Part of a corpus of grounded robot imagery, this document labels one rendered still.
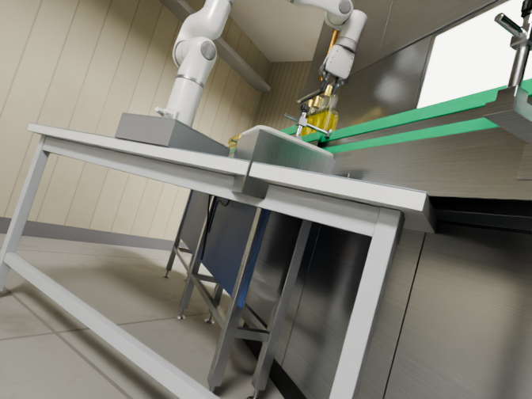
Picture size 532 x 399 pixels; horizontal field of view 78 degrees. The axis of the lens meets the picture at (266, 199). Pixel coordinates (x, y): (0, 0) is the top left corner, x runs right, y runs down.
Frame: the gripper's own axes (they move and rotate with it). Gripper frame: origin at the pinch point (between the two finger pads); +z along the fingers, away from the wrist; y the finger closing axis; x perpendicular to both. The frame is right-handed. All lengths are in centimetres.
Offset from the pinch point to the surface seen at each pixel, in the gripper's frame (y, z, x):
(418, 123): 3, 11, 60
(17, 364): 71, 116, 25
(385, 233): 10, 34, 73
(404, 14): -15.3, -34.6, 4.6
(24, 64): 153, 42, -168
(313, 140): 5.9, 20.9, 18.2
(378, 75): -12.3, -9.9, 9.9
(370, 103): -12.4, 0.6, 12.0
